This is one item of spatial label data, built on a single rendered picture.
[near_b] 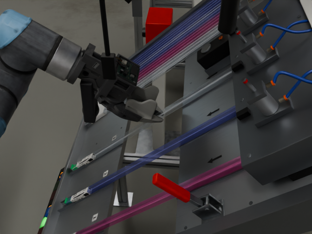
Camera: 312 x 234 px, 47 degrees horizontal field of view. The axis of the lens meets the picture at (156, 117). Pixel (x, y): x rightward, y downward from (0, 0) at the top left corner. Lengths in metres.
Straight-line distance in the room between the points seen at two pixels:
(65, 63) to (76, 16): 2.56
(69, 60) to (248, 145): 0.37
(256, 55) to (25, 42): 0.40
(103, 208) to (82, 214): 0.07
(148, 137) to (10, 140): 0.77
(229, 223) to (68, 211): 0.47
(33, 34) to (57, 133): 1.46
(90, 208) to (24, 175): 1.19
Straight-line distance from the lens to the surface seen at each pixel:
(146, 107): 0.73
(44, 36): 0.69
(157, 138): 1.87
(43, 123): 2.20
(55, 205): 0.90
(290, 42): 0.55
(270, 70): 0.53
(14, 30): 0.69
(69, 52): 0.69
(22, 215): 1.82
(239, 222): 0.48
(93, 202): 0.79
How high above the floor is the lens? 1.46
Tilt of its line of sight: 43 degrees down
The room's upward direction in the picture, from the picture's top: straight up
